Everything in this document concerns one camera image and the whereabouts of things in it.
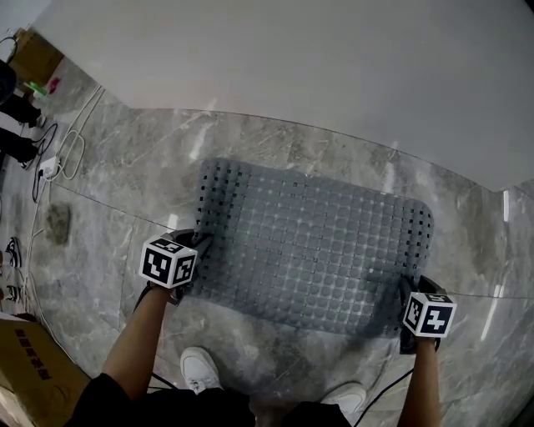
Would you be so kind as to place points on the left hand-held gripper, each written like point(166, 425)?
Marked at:
point(167, 260)

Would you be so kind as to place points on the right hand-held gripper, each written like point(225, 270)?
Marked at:
point(429, 317)

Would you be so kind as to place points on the grey studded bath mat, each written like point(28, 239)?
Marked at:
point(308, 250)

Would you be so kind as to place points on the person's right forearm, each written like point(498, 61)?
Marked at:
point(423, 383)

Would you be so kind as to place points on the person's left forearm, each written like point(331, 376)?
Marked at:
point(137, 342)

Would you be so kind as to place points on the grey marble floor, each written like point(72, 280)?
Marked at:
point(137, 167)

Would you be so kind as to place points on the person's right white shoe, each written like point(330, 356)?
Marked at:
point(346, 398)

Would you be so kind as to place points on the person's white shoe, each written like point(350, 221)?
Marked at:
point(200, 369)
point(346, 398)

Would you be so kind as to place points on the person's left white shoe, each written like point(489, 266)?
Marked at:
point(200, 369)

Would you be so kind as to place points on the person's right black trouser leg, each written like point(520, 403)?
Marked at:
point(317, 415)

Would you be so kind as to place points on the person's black trouser leg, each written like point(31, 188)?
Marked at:
point(167, 408)
point(317, 415)

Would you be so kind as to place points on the white power strip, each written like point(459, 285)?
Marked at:
point(51, 167)

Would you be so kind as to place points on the person's left black trouser leg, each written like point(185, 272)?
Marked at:
point(167, 408)

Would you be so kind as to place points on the black and white sneaker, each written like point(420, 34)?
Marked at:
point(13, 252)
point(13, 293)

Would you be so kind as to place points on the pink object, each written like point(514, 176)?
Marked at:
point(55, 84)

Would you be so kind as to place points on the large brown cardboard box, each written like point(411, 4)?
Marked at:
point(33, 375)

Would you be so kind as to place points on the green object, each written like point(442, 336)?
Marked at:
point(35, 87)

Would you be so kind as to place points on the small brown cardboard box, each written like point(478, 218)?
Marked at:
point(37, 58)

